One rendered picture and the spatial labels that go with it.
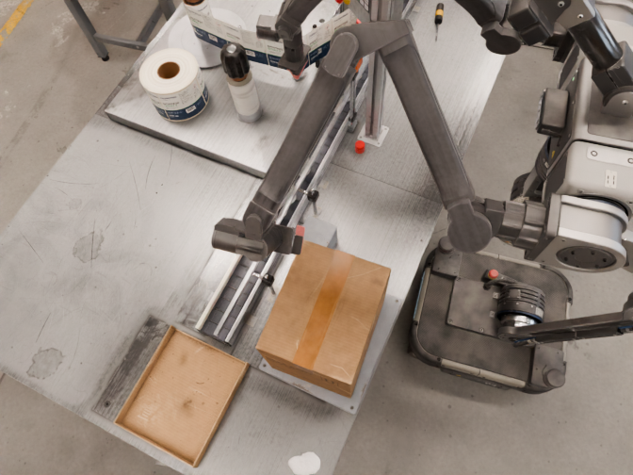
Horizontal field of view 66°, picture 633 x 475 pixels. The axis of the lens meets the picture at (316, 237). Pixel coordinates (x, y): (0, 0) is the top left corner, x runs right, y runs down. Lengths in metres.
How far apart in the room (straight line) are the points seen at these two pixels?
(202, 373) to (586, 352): 1.72
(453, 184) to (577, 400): 1.71
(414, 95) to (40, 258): 1.36
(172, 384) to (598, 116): 1.24
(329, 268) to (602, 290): 1.70
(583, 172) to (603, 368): 1.69
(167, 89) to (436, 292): 1.32
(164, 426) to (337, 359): 0.58
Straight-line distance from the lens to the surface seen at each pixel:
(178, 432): 1.51
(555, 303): 2.29
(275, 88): 1.87
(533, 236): 0.93
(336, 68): 0.85
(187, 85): 1.75
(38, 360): 1.73
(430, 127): 0.88
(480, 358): 2.13
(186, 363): 1.53
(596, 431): 2.50
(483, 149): 2.84
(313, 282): 1.22
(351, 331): 1.18
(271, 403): 1.46
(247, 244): 1.04
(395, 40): 0.85
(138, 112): 1.94
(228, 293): 1.50
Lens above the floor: 2.27
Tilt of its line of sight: 65 degrees down
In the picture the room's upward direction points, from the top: 8 degrees counter-clockwise
